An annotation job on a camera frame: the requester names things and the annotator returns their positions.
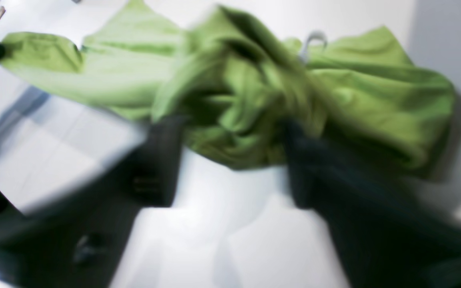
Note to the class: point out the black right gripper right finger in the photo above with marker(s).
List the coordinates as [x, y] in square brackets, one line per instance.
[383, 239]

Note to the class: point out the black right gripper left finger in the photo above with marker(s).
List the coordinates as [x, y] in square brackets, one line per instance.
[78, 240]

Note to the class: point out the green t-shirt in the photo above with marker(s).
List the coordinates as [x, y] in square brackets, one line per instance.
[237, 80]

